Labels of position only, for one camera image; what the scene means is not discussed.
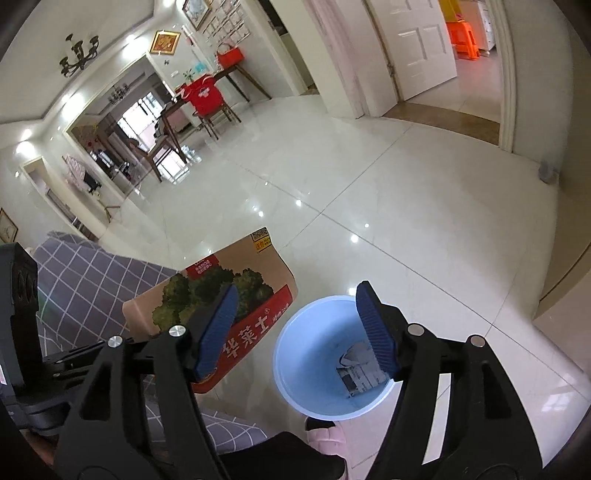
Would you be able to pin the grey checked blanket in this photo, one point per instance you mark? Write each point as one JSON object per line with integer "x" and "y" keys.
{"x": 87, "y": 286}

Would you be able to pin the gold framed red picture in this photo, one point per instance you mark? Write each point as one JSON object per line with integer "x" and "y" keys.
{"x": 163, "y": 43}

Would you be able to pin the wooden dining table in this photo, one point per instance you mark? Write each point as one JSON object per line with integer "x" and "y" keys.
{"x": 173, "y": 110}

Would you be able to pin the yellow plastic cabinet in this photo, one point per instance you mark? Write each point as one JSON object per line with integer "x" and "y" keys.
{"x": 448, "y": 9}

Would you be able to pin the white printed packet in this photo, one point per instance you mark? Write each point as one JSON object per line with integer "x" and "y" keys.
{"x": 358, "y": 374}

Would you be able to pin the paper sheets on wall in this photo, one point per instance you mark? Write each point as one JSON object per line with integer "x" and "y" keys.
{"x": 228, "y": 25}

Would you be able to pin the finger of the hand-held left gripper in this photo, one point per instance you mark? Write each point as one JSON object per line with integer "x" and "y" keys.
{"x": 76, "y": 357}

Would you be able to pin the pink slipper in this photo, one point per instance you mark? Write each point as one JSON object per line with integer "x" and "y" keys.
{"x": 325, "y": 436}

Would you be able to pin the white cabinet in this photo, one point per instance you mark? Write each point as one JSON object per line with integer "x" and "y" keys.
{"x": 485, "y": 25}

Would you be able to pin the small dark chandelier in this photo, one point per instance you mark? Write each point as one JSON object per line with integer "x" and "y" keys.
{"x": 118, "y": 94}

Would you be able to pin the large framed wall picture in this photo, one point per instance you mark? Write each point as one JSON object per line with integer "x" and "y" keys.
{"x": 196, "y": 11}

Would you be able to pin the pink clothes on rack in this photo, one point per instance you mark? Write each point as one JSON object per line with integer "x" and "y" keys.
{"x": 78, "y": 174}

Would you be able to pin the red chair cover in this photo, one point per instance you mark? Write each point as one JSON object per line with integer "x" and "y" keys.
{"x": 203, "y": 97}

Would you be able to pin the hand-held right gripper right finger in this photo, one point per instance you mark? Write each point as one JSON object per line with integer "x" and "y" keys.
{"x": 376, "y": 330}

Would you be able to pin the printed cardboard box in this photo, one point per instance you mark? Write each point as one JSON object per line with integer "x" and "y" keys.
{"x": 240, "y": 272}

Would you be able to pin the wooden dining chair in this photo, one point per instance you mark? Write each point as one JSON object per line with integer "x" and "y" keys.
{"x": 154, "y": 154}

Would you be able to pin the orange plastic stool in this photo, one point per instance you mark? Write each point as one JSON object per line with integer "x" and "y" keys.
{"x": 463, "y": 39}

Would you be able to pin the black chandelier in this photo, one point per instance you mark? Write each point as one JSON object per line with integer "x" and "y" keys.
{"x": 78, "y": 54}

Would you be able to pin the wooden console table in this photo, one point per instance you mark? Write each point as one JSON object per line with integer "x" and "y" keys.
{"x": 244, "y": 76}

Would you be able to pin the teal table decoration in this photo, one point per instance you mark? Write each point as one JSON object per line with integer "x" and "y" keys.
{"x": 202, "y": 69}

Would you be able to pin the person's dark trouser leg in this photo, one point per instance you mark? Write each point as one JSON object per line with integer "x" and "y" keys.
{"x": 281, "y": 454}

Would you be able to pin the light blue plastic bucket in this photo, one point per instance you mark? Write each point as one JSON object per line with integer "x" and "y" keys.
{"x": 314, "y": 350}

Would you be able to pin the red basket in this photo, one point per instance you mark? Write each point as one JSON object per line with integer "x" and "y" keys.
{"x": 230, "y": 56}

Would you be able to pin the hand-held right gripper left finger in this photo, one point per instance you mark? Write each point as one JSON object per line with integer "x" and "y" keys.
{"x": 216, "y": 330}

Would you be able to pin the small framed wall picture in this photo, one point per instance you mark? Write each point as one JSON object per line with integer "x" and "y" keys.
{"x": 7, "y": 226}

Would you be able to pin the white panel door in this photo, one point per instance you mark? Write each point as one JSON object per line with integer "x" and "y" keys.
{"x": 415, "y": 41}

